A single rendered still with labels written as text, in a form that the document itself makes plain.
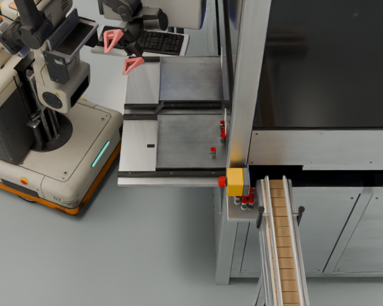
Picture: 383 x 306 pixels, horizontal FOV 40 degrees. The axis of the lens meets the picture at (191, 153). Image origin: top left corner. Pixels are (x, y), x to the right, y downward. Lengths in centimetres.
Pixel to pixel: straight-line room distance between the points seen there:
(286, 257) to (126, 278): 117
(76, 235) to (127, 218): 28
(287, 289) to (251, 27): 82
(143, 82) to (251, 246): 86
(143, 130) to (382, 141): 90
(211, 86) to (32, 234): 130
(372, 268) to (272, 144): 113
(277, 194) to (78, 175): 122
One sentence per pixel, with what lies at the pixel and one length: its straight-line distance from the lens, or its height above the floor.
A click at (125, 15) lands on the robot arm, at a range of 169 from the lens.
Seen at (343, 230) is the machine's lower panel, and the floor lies 55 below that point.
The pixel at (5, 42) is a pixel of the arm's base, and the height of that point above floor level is 120.
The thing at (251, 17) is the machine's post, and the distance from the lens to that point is 138.
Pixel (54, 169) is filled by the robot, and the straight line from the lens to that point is 281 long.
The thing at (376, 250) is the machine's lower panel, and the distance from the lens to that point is 253.
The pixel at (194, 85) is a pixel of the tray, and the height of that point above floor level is 88.
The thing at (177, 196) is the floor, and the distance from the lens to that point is 296.
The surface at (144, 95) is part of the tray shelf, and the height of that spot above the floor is 88.
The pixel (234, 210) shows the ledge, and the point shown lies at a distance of 189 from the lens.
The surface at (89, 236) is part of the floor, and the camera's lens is 288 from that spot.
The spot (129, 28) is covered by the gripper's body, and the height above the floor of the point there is 143.
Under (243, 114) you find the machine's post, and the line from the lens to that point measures 163.
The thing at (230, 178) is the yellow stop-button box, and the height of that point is 103.
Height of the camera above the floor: 249
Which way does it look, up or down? 53 degrees down
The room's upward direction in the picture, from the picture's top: 1 degrees clockwise
